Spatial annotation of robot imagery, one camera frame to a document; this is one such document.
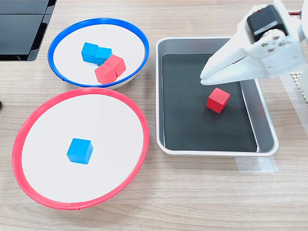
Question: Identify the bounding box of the red cube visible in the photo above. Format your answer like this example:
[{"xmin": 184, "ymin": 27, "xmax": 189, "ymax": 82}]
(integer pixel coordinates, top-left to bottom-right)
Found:
[
  {"xmin": 94, "ymin": 64, "xmax": 118, "ymax": 85},
  {"xmin": 206, "ymin": 87, "xmax": 231, "ymax": 114},
  {"xmin": 103, "ymin": 54, "xmax": 127, "ymax": 77}
]

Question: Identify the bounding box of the blue cube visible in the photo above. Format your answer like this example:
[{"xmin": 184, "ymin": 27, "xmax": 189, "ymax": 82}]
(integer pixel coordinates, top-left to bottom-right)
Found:
[
  {"xmin": 66, "ymin": 138, "xmax": 94, "ymax": 165},
  {"xmin": 95, "ymin": 47, "xmax": 113, "ymax": 66},
  {"xmin": 81, "ymin": 42, "xmax": 99, "ymax": 64}
]

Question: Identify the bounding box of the clear tape strip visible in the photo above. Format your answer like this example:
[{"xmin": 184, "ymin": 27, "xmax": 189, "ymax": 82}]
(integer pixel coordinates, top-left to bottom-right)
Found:
[
  {"xmin": 235, "ymin": 156, "xmax": 279, "ymax": 173},
  {"xmin": 279, "ymin": 73, "xmax": 308, "ymax": 135}
]

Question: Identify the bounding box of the steel tray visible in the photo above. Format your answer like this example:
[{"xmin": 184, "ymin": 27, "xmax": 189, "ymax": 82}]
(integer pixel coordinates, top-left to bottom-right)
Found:
[{"xmin": 155, "ymin": 36, "xmax": 280, "ymax": 157}]

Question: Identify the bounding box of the black tray mat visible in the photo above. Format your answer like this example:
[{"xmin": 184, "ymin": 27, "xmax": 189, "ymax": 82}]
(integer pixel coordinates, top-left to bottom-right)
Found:
[{"xmin": 161, "ymin": 53, "xmax": 258, "ymax": 153}]

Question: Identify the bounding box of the white plate blue rim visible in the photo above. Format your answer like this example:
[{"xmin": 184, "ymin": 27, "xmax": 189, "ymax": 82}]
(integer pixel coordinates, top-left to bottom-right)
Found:
[{"xmin": 47, "ymin": 18, "xmax": 150, "ymax": 90}]

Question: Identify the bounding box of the black glossy panel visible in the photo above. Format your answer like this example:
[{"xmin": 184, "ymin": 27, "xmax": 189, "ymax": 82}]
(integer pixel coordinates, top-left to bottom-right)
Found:
[
  {"xmin": 0, "ymin": 0, "xmax": 58, "ymax": 15},
  {"xmin": 0, "ymin": 13, "xmax": 52, "ymax": 62}
]

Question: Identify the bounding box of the white plate red rim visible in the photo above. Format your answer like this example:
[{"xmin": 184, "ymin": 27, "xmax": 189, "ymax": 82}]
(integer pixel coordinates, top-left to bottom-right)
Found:
[{"xmin": 12, "ymin": 87, "xmax": 150, "ymax": 211}]

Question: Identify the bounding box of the pale perforated base plate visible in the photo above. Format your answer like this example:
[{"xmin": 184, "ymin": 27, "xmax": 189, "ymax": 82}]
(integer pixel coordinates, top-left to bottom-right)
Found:
[{"xmin": 290, "ymin": 72, "xmax": 308, "ymax": 104}]

